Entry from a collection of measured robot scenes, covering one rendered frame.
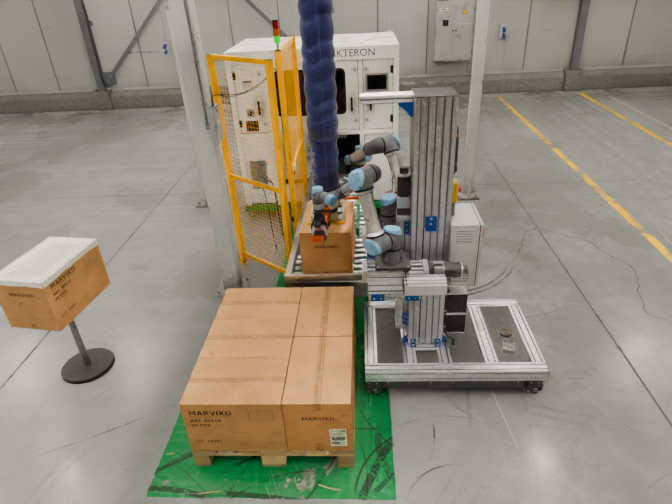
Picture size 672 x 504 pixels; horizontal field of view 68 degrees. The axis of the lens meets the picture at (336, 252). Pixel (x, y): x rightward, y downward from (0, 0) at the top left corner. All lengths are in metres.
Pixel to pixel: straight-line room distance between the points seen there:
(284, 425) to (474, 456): 1.21
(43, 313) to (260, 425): 1.70
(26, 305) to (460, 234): 2.92
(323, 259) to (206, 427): 1.51
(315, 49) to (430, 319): 2.03
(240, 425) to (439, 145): 2.03
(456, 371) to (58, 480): 2.65
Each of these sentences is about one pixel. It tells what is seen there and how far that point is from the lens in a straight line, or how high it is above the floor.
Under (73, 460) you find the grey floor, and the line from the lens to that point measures 3.88.
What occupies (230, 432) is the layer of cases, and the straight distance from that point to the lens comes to 3.21.
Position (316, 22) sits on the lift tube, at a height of 2.39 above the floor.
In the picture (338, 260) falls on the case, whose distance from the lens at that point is 3.87.
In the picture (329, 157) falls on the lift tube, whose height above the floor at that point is 1.47.
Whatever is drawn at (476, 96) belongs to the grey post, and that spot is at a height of 1.29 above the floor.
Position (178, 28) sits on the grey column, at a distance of 4.20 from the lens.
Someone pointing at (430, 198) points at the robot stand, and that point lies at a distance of 3.18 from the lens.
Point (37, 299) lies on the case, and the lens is 3.84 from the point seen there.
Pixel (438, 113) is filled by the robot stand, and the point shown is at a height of 1.93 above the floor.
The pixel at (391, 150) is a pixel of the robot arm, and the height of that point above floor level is 1.54.
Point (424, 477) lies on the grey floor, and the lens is 3.31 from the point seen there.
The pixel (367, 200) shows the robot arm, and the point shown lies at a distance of 2.93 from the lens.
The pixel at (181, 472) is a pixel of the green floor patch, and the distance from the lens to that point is 3.52.
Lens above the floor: 2.68
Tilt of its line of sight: 30 degrees down
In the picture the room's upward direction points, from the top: 3 degrees counter-clockwise
